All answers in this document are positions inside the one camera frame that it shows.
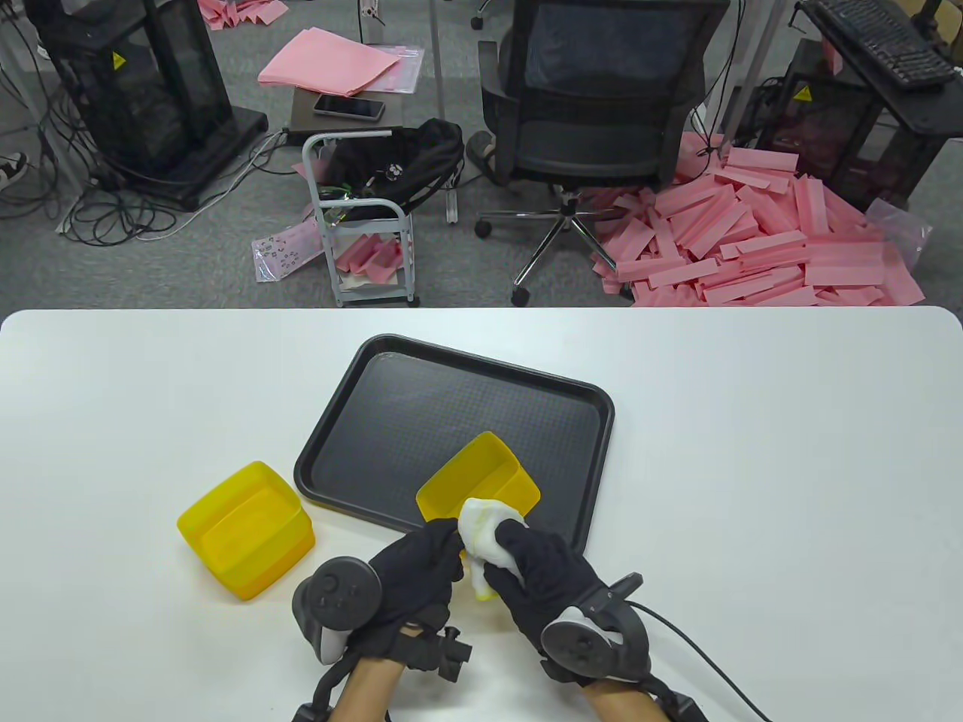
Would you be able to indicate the person's left hand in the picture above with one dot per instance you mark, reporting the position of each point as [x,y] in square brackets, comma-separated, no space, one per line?
[414,571]

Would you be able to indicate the person's right hand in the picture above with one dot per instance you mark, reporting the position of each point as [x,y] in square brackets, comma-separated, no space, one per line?
[549,571]

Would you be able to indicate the white yellow-edged dish cloth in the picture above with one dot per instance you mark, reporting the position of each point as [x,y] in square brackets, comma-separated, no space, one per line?
[481,526]

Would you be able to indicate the amber yellow plastic food container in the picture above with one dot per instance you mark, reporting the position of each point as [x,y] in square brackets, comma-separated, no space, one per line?
[290,556]
[481,474]

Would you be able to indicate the lemon yellow plastic food container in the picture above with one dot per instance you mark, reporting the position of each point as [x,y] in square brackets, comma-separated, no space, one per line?
[241,526]

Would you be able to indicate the person's right forearm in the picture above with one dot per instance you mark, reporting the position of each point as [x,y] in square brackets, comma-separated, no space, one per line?
[624,703]

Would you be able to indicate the person's left forearm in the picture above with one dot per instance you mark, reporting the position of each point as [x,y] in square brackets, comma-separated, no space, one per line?
[369,692]

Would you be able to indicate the black handheld controller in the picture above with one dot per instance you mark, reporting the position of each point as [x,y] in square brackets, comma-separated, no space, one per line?
[338,594]
[594,647]

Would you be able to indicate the black plastic tray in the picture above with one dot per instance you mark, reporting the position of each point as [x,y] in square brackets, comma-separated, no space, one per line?
[391,421]

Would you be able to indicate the white rolling cart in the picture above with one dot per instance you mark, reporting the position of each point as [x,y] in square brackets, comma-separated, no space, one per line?
[376,295]

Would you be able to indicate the pink foam bundle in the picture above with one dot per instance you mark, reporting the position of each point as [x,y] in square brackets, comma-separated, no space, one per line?
[369,256]

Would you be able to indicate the pink patterned plastic bag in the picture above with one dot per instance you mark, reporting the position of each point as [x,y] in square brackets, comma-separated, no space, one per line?
[286,252]

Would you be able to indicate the pile of pink foam strips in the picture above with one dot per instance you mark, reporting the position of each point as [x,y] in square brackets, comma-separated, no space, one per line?
[752,241]

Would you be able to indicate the black backpack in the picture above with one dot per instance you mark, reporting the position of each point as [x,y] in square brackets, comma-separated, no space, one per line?
[406,162]

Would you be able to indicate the black mesh office chair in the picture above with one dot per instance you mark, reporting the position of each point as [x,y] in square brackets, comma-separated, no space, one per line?
[594,143]

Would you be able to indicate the small brown side table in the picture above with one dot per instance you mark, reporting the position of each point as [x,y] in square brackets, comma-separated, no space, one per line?
[305,120]

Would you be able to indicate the black smartphone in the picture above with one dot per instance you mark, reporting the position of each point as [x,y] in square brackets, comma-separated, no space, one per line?
[350,107]

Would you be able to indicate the crumpled clear plastic bag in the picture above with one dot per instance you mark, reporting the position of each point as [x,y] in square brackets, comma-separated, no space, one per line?
[906,233]

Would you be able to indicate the clear flat plastic bag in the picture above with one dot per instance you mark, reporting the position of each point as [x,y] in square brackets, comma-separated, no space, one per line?
[410,71]

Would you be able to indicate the stack of pink sheets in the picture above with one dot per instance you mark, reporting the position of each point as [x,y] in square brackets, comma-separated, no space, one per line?
[323,64]

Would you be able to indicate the black mesh computer cabinet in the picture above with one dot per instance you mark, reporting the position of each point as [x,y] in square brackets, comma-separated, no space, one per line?
[150,75]
[827,128]

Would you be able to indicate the scattered pink foam pieces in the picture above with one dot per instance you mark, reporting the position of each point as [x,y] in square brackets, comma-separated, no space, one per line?
[241,11]

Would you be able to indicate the black keyboard shelf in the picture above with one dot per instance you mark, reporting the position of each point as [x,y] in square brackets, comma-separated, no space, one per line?
[933,113]

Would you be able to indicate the black keyboard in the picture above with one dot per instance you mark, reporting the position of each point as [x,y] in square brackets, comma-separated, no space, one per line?
[880,37]

